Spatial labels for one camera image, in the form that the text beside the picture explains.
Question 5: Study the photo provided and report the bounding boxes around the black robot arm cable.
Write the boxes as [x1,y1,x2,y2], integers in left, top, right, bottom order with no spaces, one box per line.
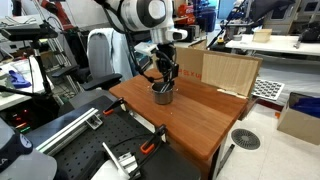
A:
[99,1,168,84]

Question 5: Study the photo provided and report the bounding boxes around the cardboard box with red print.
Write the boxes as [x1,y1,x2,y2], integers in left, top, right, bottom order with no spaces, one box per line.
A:
[174,45,264,99]

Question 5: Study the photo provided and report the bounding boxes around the black cap with grey brim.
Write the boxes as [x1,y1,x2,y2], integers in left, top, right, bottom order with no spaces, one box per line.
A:
[0,118,58,180]

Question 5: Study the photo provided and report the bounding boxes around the silver metal cup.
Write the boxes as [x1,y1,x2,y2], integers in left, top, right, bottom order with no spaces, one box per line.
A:
[151,81,175,106]

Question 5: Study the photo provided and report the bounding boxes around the black tripod with camera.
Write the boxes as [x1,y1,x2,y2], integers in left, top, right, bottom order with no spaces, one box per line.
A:
[0,20,59,101]

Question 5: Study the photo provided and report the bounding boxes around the white desk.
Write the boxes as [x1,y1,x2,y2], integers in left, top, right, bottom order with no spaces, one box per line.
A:
[0,58,46,111]

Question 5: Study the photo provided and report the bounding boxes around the black perforated breadboard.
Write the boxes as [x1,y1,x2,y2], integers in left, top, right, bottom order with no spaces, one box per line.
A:
[53,113,168,180]

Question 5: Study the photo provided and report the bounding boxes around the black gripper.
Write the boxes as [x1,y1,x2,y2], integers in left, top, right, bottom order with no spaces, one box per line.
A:
[155,42,180,89]

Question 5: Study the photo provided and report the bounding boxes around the dark grey board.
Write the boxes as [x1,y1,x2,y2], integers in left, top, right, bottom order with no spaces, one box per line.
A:
[24,95,116,148]

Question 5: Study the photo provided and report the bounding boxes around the short aluminium rail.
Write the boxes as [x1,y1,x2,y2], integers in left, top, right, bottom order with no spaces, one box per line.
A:
[101,141,143,179]

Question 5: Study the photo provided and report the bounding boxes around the aluminium corner bracket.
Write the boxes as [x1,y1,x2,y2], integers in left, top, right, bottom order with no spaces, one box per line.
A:
[85,114,104,131]

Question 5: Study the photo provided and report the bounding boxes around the blue cloth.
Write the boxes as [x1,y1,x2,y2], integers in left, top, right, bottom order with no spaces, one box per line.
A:
[8,69,33,90]

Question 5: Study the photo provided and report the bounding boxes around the black and white marker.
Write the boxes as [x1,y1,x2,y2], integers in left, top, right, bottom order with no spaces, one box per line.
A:
[159,83,170,94]

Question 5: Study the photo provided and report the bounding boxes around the grey office chair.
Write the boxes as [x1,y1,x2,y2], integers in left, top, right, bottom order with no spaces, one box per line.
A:
[51,27,134,111]

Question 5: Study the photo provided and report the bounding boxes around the small wooden box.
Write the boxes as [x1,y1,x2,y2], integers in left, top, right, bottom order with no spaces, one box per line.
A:
[252,28,273,44]

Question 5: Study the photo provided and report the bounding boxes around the plain open cardboard box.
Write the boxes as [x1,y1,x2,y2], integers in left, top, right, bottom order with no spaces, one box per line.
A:
[276,91,320,146]

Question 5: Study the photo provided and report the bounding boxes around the black clamp with orange tips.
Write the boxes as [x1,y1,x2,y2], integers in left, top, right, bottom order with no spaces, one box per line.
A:
[102,97,127,117]
[139,124,168,155]

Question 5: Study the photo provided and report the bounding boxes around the long white table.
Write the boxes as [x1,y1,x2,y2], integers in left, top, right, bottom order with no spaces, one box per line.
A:
[225,33,320,57]

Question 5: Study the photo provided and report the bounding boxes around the long aluminium rail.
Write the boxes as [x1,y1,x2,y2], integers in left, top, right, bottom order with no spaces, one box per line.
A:
[34,107,101,157]

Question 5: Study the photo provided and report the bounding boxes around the black stick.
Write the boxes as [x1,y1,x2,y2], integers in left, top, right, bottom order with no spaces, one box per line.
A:
[215,143,236,178]

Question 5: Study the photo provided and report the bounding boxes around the white checker pattern sheet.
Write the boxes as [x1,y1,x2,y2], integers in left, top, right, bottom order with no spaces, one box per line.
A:
[251,78,286,102]

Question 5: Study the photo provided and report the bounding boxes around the thin black cable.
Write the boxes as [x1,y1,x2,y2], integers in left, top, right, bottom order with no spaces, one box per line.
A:
[108,131,164,180]

